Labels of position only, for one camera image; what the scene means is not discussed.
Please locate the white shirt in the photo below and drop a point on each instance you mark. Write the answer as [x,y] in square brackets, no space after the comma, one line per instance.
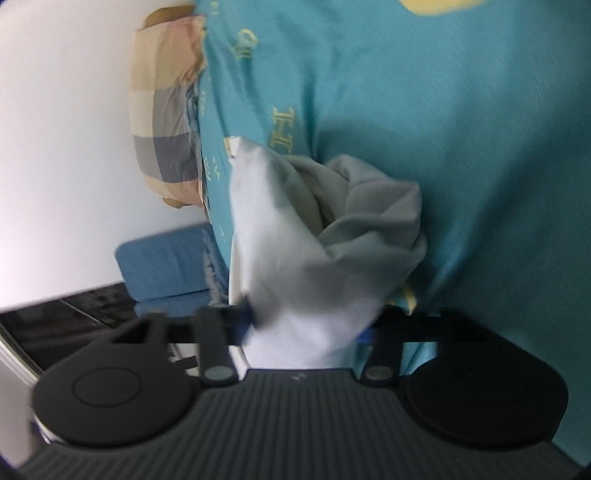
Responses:
[314,258]

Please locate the mustard yellow pillow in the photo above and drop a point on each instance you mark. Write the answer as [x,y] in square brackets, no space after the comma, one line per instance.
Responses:
[159,16]

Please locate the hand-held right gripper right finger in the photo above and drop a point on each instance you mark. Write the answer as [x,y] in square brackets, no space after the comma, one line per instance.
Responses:
[367,336]

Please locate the plaid pillow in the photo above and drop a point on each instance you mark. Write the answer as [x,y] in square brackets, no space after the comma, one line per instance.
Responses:
[159,110]

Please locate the blue covered chair with backrest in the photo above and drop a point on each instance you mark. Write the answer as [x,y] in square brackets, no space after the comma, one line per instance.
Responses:
[166,267]

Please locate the teal printed bed sheet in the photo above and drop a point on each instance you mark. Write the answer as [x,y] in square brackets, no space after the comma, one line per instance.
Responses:
[461,138]

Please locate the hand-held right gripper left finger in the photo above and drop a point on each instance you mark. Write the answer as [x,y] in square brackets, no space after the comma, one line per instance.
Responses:
[247,318]

